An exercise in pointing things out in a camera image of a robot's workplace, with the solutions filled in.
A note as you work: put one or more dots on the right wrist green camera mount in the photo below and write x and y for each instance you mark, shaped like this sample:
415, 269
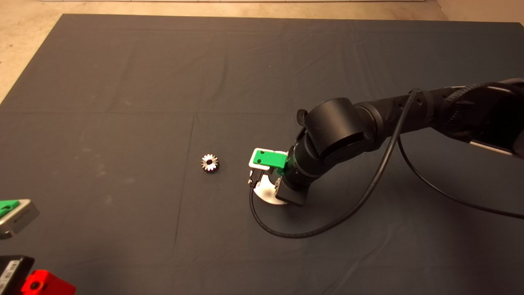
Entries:
270, 159

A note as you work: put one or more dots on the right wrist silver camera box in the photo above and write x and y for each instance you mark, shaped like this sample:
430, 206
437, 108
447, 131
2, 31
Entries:
256, 164

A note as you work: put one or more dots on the left wrist green camera mount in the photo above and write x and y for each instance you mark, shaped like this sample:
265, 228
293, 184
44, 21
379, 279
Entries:
8, 207

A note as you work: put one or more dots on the dark grey table cloth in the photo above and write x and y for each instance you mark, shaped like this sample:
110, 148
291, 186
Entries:
163, 82

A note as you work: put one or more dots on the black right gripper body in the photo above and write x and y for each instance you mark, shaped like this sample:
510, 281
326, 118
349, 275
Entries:
292, 194

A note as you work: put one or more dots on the white round pegged plate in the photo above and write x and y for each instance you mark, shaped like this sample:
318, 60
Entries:
266, 192

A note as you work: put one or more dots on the small steel planetary gear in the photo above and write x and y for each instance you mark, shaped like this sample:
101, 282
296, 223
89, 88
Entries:
278, 186
214, 166

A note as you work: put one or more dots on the wrist green camera mount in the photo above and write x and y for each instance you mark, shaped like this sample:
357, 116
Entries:
270, 159
8, 207

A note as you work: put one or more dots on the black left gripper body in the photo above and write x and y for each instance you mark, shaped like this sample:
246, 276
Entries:
12, 274

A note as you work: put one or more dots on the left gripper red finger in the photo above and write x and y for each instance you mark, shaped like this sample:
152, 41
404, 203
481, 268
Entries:
51, 284

